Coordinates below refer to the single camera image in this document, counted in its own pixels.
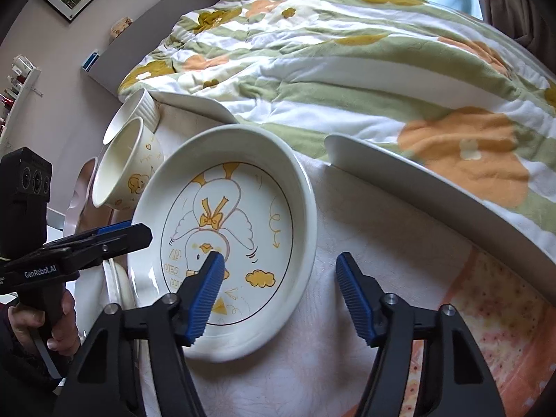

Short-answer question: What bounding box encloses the cream duck bowl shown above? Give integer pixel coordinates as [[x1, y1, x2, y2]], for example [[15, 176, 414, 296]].
[[91, 118, 164, 211]]

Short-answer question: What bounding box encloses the pink plastic divided tray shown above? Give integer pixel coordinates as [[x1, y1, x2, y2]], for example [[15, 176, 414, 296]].
[[63, 157, 113, 236]]

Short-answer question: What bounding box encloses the white duck outline plate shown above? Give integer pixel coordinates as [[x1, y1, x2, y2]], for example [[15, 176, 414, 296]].
[[127, 124, 318, 362]]

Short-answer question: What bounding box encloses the white ribbed bowl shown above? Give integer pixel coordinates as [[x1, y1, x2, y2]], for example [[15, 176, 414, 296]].
[[103, 89, 160, 146]]

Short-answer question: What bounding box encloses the plain white ribbed plate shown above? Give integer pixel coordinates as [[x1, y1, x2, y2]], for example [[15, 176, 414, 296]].
[[74, 259, 136, 342]]

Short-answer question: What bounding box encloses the person's left hand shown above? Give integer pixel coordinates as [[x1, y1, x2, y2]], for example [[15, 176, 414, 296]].
[[8, 289, 80, 357]]

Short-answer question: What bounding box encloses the white floral tablecloth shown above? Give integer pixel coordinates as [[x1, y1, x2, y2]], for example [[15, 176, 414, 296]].
[[125, 101, 479, 417]]

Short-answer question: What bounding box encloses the orange patterned cloth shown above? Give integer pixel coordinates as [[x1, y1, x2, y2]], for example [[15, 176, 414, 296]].
[[342, 242, 556, 417]]

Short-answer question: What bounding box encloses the blue white small box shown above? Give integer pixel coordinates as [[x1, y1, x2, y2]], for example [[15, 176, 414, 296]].
[[82, 50, 100, 73]]

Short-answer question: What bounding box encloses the grey headboard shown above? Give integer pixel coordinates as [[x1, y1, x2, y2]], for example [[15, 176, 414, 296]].
[[88, 0, 220, 96]]

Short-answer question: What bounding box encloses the small plush toy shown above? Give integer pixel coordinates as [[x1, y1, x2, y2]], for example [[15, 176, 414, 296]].
[[109, 17, 133, 41]]

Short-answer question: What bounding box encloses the floral green striped duvet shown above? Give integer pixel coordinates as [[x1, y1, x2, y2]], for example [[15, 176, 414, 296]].
[[118, 0, 555, 241]]

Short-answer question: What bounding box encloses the right brown curtain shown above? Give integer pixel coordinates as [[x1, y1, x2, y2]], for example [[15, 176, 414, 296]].
[[479, 0, 555, 71]]

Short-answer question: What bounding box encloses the white table rail right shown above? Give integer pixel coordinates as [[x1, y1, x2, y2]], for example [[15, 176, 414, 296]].
[[324, 134, 555, 304]]

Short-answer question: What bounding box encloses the white wall shelf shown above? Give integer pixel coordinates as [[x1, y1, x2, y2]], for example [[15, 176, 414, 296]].
[[1, 55, 42, 155]]

